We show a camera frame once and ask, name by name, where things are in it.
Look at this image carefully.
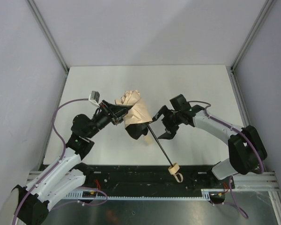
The right aluminium corner post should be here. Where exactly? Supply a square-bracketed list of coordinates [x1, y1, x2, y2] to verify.
[230, 0, 278, 71]

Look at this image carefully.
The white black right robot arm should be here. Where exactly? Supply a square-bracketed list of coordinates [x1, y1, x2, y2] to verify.
[152, 94, 267, 180]

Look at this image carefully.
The left aluminium corner post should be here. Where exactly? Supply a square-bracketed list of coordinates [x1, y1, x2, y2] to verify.
[25, 0, 70, 72]

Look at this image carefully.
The aluminium corner post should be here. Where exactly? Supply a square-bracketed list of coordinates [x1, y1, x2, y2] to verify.
[25, 0, 70, 72]
[230, 0, 278, 71]

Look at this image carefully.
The beige folding umbrella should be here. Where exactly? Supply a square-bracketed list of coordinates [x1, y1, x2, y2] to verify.
[114, 89, 184, 184]

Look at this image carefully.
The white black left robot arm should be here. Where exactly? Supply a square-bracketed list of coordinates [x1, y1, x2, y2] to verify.
[12, 100, 131, 225]

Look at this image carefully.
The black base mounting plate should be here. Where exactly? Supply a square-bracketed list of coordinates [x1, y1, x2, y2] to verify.
[75, 164, 235, 198]

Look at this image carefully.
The grey slotted cable duct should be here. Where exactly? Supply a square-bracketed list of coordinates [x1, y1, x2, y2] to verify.
[63, 188, 227, 202]

